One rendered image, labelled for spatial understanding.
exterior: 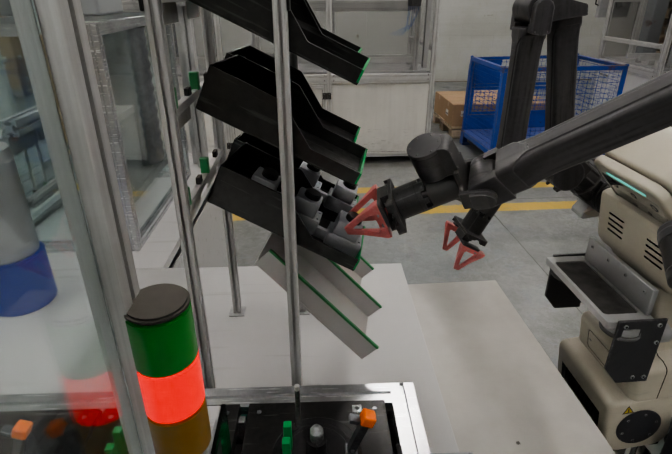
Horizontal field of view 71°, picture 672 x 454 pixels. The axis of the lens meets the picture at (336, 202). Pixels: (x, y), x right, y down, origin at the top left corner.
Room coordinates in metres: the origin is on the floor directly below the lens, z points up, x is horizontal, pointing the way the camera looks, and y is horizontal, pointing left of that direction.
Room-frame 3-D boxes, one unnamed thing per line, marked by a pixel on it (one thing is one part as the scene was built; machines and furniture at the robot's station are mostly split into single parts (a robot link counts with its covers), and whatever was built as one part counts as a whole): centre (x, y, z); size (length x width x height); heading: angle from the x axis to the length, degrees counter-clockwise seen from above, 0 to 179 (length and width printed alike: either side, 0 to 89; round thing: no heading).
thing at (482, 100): (4.96, -2.11, 0.49); 1.26 x 0.87 x 0.98; 97
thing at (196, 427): (0.30, 0.14, 1.28); 0.05 x 0.05 x 0.05
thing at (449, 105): (5.90, -1.93, 0.20); 1.20 x 0.80 x 0.41; 95
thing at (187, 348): (0.30, 0.14, 1.38); 0.05 x 0.05 x 0.05
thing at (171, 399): (0.30, 0.14, 1.33); 0.05 x 0.05 x 0.05
